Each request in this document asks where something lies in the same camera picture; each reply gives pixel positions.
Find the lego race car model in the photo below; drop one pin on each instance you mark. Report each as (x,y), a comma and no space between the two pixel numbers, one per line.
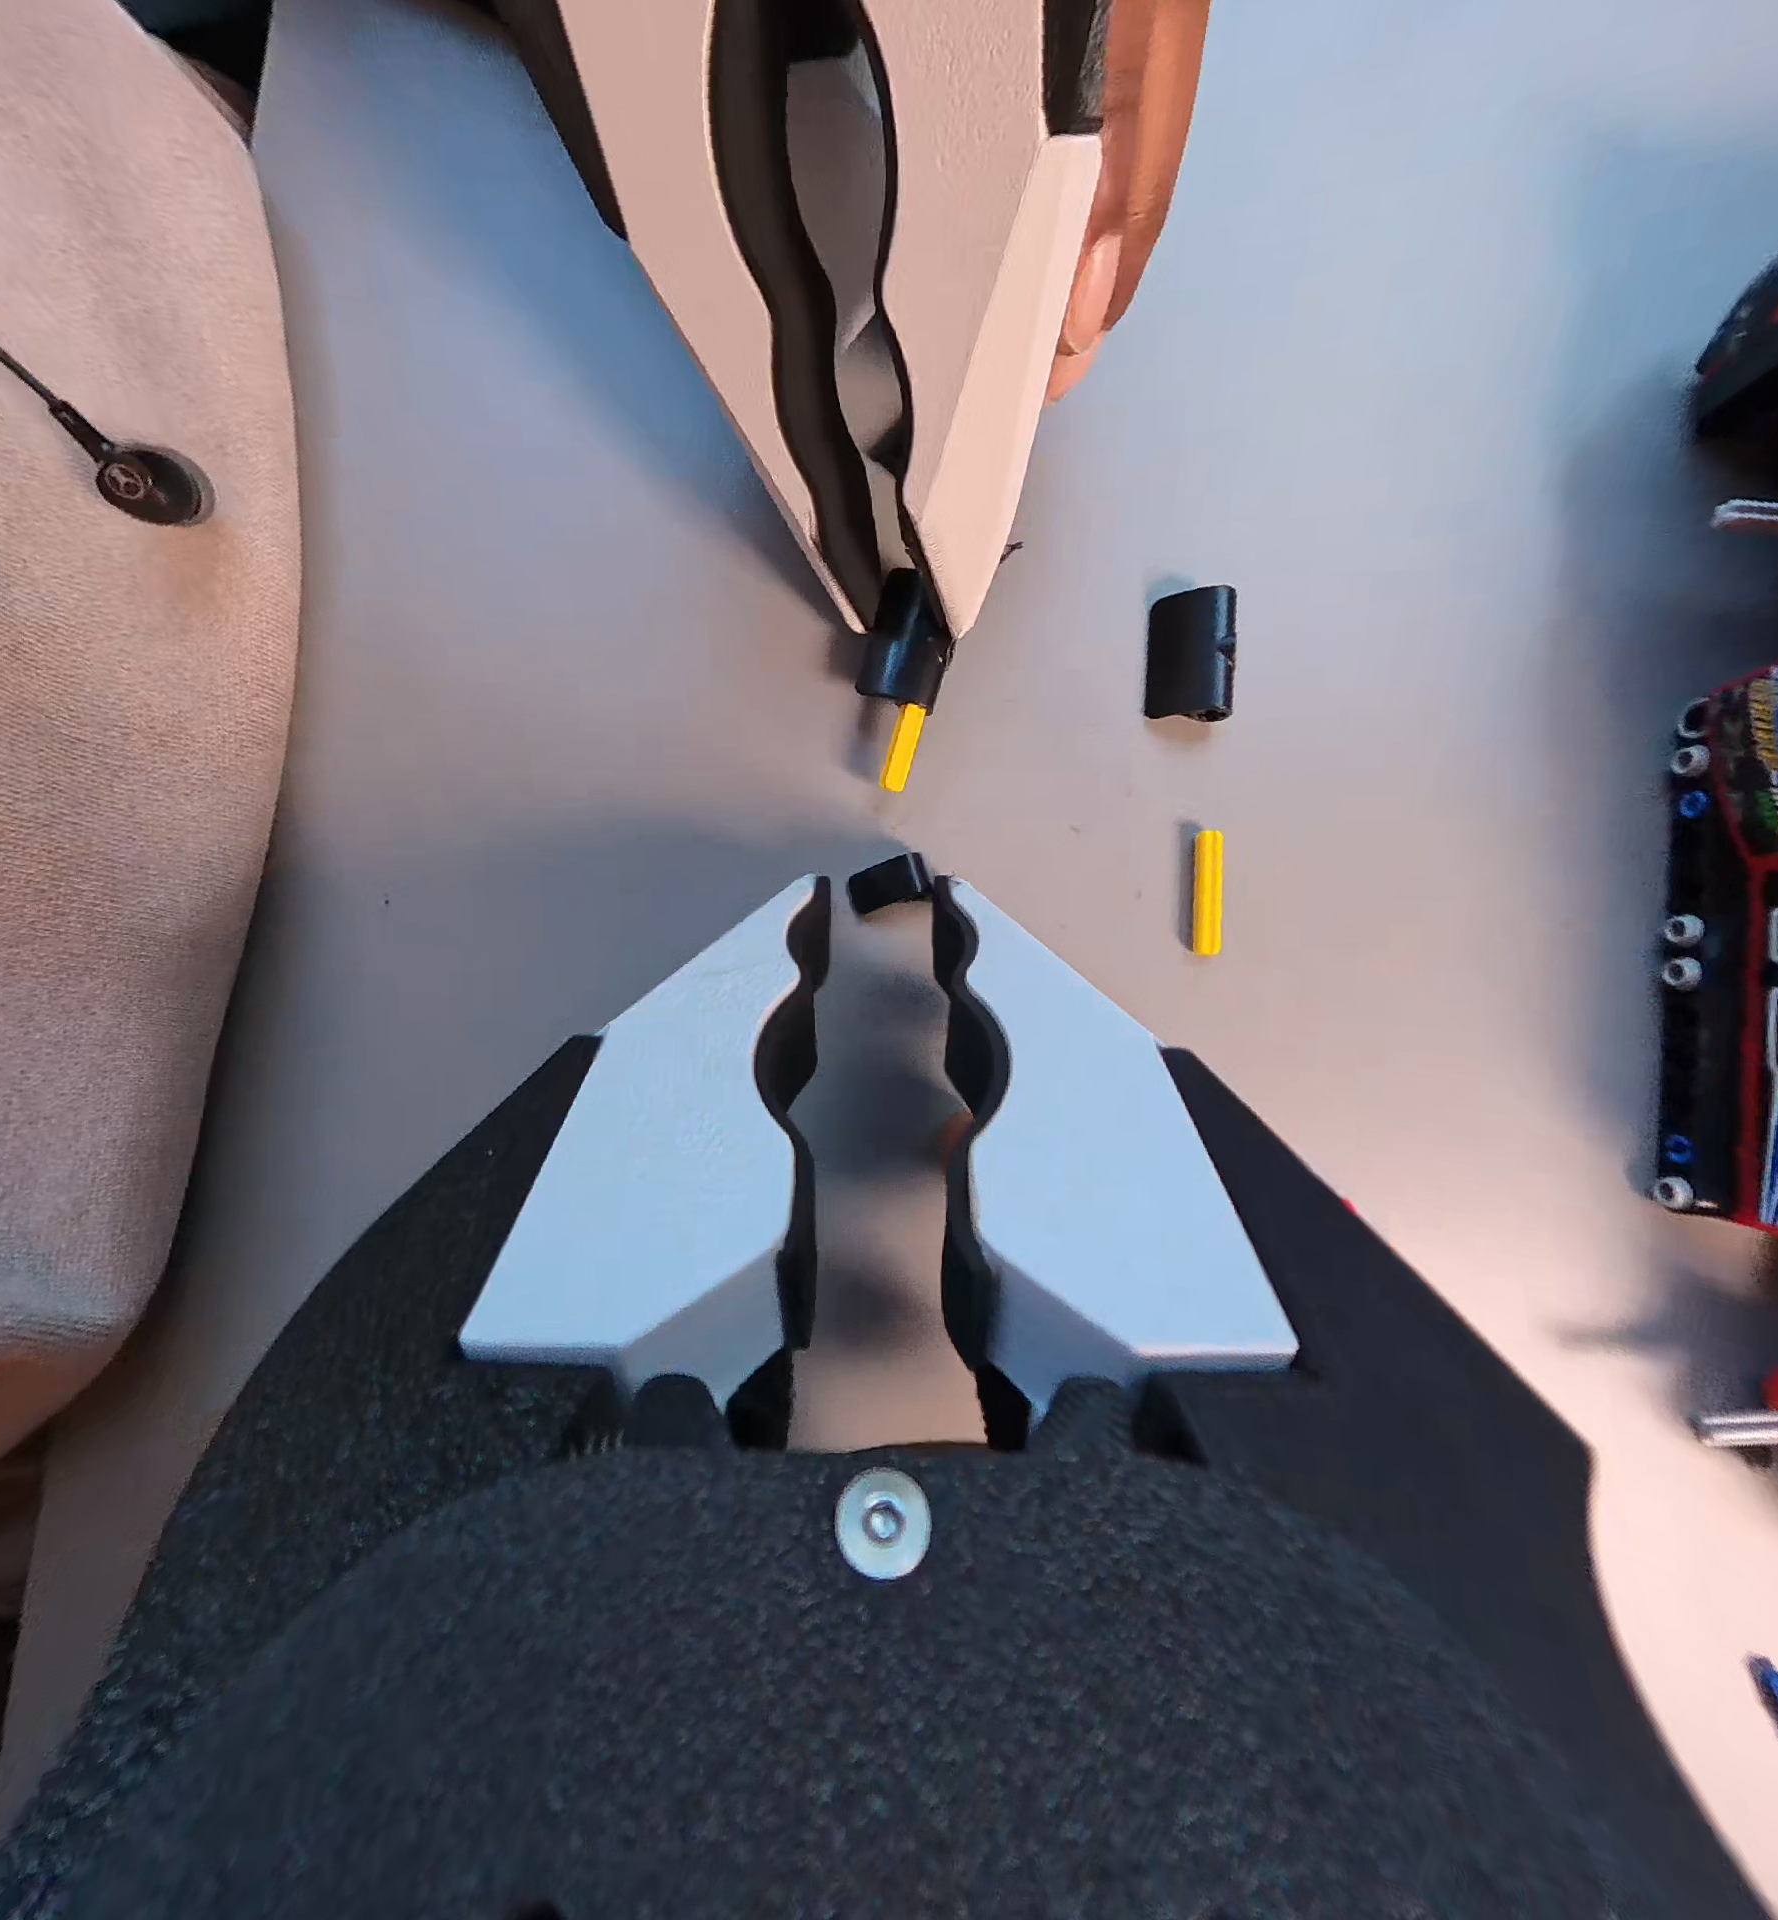
(1777,926)

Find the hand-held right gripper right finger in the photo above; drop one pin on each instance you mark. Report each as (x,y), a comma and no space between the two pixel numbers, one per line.
(1131,1212)

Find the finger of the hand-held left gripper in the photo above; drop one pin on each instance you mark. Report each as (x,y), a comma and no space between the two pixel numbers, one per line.
(664,183)
(982,224)

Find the small black lego connector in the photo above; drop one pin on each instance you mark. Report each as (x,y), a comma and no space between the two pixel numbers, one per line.
(891,884)

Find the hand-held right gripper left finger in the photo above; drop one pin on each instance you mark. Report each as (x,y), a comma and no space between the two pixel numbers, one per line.
(638,1199)

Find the yellow lego axle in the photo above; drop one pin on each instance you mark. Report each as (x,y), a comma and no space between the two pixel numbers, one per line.
(904,745)
(1206,892)

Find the person's left hand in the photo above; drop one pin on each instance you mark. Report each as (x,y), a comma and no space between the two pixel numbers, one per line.
(1146,150)

